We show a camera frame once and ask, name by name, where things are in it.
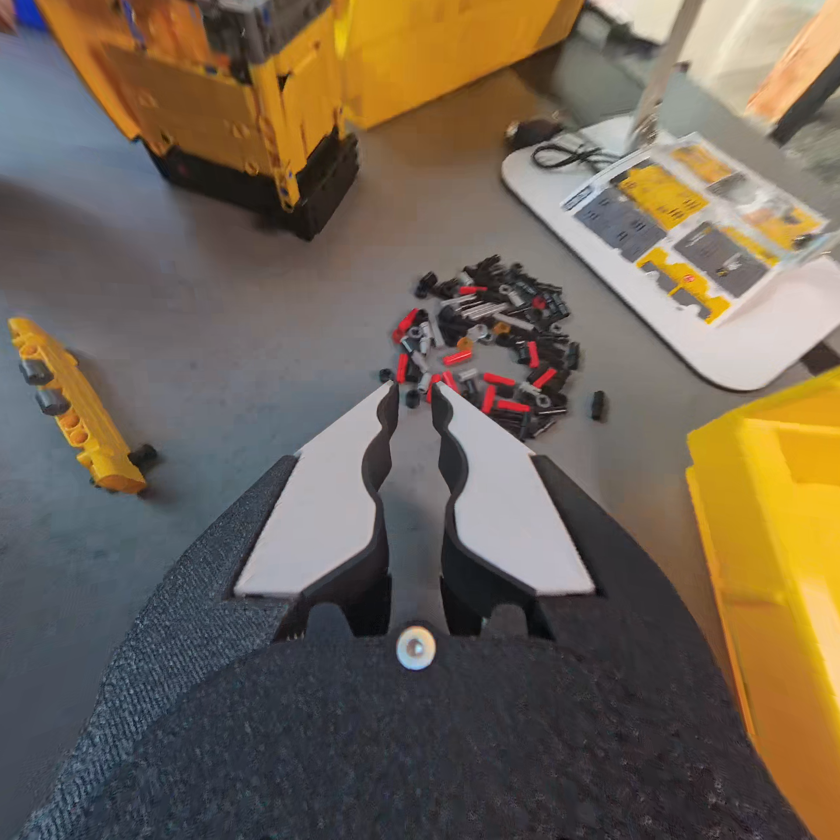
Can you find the pile of small lego pins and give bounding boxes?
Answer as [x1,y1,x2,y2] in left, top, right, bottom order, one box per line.
[378,255,582,442]

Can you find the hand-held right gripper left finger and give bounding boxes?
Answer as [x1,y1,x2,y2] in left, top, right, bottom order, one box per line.
[234,381,401,637]

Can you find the sticker sheet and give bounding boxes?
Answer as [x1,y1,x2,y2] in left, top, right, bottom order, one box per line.
[561,133,830,326]

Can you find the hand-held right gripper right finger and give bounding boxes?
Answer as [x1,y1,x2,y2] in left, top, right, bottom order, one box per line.
[430,382,597,635]

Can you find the wooden post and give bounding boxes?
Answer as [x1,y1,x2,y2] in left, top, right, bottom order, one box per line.
[747,10,840,127]

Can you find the yellow lego robot model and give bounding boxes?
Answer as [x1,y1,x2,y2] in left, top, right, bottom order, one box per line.
[33,0,361,242]

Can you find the yellow plastic bin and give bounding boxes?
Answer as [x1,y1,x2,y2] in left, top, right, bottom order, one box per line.
[335,0,585,130]
[686,367,840,840]

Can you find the yellow lego beam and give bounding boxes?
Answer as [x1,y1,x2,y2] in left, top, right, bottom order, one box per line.
[8,318,158,495]

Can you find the black cable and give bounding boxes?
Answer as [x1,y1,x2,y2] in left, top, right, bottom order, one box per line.
[504,118,622,173]

